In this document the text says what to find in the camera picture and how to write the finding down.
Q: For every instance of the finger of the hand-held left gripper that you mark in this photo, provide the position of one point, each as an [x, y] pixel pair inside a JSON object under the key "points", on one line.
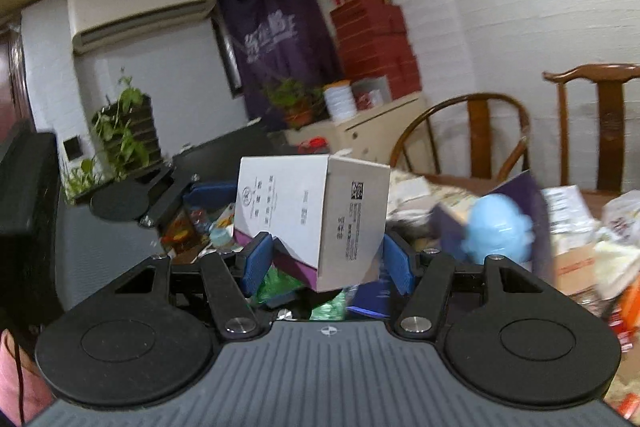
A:
{"points": [[210, 194]]}

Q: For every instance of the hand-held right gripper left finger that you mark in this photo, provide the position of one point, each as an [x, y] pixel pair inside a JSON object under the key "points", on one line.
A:
{"points": [[257, 264]]}

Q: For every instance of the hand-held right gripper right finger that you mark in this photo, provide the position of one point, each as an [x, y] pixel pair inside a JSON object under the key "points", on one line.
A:
{"points": [[399, 264]]}

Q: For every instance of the white box with purple edge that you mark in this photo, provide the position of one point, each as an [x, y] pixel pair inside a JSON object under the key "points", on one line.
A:
{"points": [[300, 207]]}

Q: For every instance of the green foil packet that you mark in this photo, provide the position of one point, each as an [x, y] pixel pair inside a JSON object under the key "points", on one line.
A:
{"points": [[280, 282]]}

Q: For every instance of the black cabinet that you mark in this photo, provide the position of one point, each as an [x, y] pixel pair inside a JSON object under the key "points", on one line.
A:
{"points": [[225, 152]]}

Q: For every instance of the black television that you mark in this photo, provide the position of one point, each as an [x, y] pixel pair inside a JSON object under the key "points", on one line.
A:
{"points": [[25, 207]]}

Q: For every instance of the climbing plant on wooden trellis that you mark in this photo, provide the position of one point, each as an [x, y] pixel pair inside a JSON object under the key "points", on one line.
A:
{"points": [[135, 127]]}

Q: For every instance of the light blue toy figure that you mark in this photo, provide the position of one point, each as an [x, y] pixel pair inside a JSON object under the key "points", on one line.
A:
{"points": [[495, 222]]}

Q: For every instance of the small potted plant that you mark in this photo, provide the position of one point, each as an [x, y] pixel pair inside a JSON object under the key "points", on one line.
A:
{"points": [[297, 114]]}

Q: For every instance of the dark framed picture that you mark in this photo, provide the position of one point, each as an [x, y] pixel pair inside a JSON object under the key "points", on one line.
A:
{"points": [[231, 72]]}

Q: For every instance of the cream cabinet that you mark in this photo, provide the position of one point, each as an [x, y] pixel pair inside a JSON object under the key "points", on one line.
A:
{"points": [[380, 132]]}

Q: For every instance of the pink clothing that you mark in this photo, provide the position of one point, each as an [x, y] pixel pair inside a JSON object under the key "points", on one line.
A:
{"points": [[37, 382]]}

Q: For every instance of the dark purple box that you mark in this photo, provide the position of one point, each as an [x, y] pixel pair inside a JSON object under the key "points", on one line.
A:
{"points": [[542, 227]]}

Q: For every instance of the round-back wooden chair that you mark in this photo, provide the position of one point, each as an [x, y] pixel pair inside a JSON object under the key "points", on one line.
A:
{"points": [[479, 132]]}

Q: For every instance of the white canister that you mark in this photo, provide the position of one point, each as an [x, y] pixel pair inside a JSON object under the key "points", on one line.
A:
{"points": [[340, 102]]}

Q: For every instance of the white and red carton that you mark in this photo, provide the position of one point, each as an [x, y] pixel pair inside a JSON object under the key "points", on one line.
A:
{"points": [[372, 94]]}

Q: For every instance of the purple hanging banner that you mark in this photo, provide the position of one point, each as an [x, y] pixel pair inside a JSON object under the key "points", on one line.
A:
{"points": [[280, 32]]}

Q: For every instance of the brown carton with red print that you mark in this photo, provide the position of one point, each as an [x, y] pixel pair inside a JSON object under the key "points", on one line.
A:
{"points": [[580, 267]]}

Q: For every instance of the white air conditioner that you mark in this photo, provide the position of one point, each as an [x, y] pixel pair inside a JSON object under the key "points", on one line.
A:
{"points": [[135, 7]]}

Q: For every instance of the stack of red boxes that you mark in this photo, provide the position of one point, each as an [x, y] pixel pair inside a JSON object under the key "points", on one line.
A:
{"points": [[375, 47]]}

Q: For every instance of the white plastic bag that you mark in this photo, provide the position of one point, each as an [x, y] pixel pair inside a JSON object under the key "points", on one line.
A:
{"points": [[622, 217]]}

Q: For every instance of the straight wooden chair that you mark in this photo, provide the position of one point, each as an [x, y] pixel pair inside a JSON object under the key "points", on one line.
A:
{"points": [[612, 132]]}

